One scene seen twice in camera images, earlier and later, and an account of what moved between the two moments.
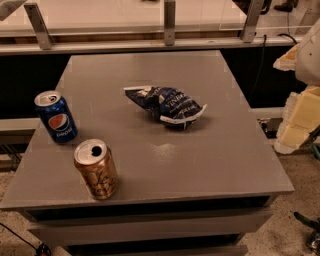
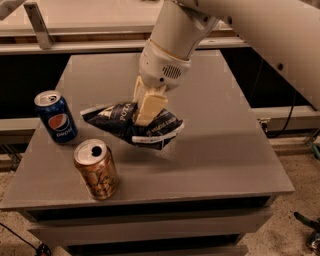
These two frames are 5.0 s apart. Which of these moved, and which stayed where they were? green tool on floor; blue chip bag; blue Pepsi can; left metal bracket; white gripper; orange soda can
Moved: white gripper; blue chip bag
Stayed: green tool on floor; orange soda can; left metal bracket; blue Pepsi can
